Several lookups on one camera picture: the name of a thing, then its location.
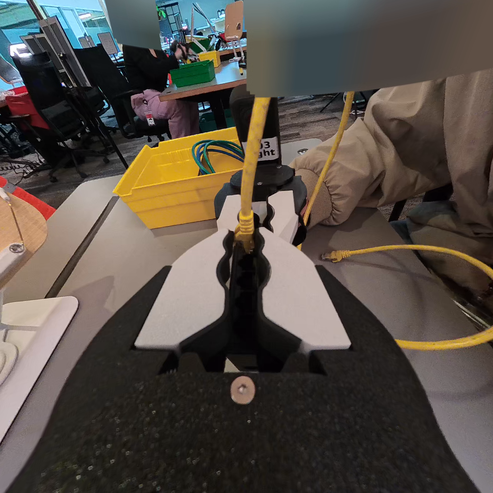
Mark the green bin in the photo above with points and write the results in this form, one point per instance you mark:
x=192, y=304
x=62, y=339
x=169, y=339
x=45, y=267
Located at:
x=192, y=75

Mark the wooden stand with white base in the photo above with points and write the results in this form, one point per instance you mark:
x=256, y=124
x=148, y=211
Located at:
x=38, y=327

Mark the red cloth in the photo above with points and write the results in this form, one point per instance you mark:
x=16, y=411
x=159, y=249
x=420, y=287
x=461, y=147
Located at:
x=23, y=109

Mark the black ethernet switch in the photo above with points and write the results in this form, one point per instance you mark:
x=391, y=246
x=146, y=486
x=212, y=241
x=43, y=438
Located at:
x=246, y=308

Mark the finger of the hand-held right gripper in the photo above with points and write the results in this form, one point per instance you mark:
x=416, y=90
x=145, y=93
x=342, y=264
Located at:
x=285, y=215
x=229, y=215

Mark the wooden chair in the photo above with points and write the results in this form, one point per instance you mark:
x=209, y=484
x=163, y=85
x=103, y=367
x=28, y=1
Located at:
x=234, y=23

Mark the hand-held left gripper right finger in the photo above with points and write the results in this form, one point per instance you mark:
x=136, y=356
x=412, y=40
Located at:
x=304, y=304

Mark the yellow storage bin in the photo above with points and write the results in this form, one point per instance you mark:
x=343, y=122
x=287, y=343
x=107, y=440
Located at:
x=173, y=200

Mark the orange traffic cone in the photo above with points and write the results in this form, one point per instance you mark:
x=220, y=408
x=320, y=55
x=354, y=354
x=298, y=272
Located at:
x=38, y=202

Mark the black office chair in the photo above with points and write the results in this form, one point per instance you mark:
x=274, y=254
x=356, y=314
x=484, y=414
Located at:
x=46, y=96
x=100, y=77

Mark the small yellow bin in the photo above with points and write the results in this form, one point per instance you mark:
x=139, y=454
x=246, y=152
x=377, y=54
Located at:
x=211, y=57

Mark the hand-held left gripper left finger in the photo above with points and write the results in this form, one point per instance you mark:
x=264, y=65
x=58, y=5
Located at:
x=185, y=304

